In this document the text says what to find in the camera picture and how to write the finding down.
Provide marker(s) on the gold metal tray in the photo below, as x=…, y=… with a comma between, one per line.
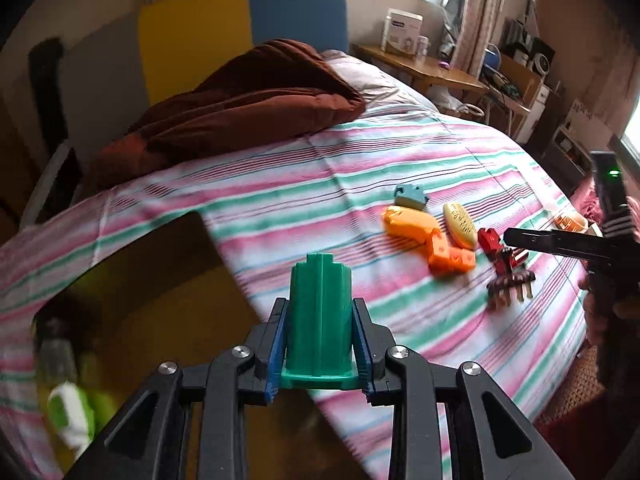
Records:
x=165, y=310

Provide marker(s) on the green plastic toy piece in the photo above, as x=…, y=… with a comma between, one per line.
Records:
x=320, y=310

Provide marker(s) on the grey black cylinder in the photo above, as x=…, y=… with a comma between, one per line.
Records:
x=55, y=350

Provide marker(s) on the red toy bottle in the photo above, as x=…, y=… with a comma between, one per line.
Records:
x=489, y=241

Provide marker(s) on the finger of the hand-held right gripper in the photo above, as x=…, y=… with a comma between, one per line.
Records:
x=555, y=242

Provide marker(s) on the wooden desk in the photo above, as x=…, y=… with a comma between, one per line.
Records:
x=430, y=72

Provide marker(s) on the small white jar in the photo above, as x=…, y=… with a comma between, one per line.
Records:
x=423, y=46

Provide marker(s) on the orange white toy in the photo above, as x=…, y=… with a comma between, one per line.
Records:
x=570, y=221

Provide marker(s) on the grey yellow blue headboard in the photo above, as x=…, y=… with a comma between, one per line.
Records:
x=190, y=35

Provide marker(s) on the brown toy rake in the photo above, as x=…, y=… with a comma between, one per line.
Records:
x=510, y=282

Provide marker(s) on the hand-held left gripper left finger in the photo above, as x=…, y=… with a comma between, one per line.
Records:
x=276, y=355

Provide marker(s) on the person's right hand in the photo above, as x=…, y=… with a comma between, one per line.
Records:
x=597, y=325

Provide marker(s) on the brown woven mat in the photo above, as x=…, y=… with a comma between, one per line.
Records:
x=575, y=385

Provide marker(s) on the white bed rail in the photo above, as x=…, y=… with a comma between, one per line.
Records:
x=50, y=180

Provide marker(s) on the red clothing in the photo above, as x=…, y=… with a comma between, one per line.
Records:
x=580, y=445

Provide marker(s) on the black rolled mat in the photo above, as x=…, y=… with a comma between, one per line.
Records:
x=45, y=75

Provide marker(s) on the pink patterned curtain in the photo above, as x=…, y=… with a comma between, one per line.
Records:
x=480, y=15

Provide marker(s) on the blue round fan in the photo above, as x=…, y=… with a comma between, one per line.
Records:
x=492, y=57

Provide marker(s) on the white green plug-in device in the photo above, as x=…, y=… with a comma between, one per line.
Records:
x=70, y=410

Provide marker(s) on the yellow oval toy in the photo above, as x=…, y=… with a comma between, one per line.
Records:
x=461, y=225

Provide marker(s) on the white cardboard box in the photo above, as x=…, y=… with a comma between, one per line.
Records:
x=402, y=32

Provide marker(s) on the brown quilt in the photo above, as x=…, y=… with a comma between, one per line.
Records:
x=240, y=100

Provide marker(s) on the orange hot dog toy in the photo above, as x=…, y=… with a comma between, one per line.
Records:
x=410, y=225

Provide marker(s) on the wooden shelf unit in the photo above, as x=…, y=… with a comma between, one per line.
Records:
x=525, y=90

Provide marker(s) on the white pillow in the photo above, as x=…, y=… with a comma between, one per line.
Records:
x=375, y=80

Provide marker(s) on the teal plastic toy piece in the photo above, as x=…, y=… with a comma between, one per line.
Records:
x=411, y=197

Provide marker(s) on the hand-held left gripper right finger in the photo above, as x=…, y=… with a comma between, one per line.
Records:
x=361, y=350

